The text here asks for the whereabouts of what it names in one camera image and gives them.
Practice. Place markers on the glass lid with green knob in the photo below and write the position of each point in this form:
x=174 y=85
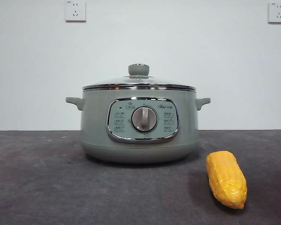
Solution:
x=138 y=69

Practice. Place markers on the yellow corn cob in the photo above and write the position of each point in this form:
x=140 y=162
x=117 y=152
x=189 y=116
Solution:
x=226 y=178

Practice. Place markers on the green electric cooking pot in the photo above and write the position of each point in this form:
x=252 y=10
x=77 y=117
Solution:
x=96 y=131

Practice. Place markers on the white wall socket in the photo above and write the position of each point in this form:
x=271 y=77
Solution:
x=76 y=11
x=278 y=12

